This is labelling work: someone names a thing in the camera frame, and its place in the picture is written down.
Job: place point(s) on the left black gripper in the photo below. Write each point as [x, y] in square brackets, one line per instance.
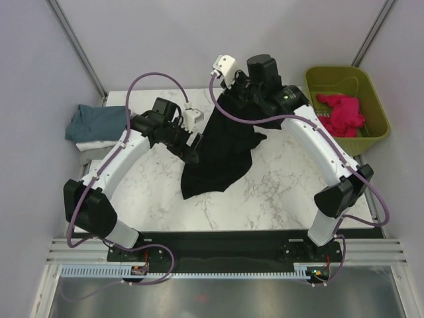
[179, 150]

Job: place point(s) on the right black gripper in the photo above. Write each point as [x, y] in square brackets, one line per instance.
[230, 92]

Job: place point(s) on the black t shirt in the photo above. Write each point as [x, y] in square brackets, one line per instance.
[224, 157]

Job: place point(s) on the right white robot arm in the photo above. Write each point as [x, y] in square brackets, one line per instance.
[345, 178]

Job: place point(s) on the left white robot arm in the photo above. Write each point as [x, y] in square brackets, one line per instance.
[87, 202]

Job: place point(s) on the olive green plastic tub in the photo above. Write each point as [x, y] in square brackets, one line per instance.
[351, 81]

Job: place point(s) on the pink t shirt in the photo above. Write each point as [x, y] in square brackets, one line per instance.
[345, 118]

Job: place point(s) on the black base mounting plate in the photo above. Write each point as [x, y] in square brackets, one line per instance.
[228, 251]

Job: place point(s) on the folded teal t shirt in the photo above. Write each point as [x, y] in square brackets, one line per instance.
[90, 124]

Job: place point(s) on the folded white t shirt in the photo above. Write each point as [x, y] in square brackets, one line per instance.
[92, 145]

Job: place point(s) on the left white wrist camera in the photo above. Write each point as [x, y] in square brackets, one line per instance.
[191, 117]

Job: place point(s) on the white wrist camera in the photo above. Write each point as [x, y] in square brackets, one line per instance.
[225, 66]
[191, 117]

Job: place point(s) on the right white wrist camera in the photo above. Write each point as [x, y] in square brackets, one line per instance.
[225, 66]

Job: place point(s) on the right aluminium corner post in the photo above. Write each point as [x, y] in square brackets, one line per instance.
[373, 32]

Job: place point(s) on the aluminium corner post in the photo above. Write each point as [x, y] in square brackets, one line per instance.
[373, 32]
[80, 53]

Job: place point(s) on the white slotted cable duct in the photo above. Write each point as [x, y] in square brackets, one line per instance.
[138, 272]

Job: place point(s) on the left aluminium corner post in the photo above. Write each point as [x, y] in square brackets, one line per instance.
[80, 53]

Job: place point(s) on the aluminium frame rail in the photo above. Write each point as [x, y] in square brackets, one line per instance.
[361, 251]

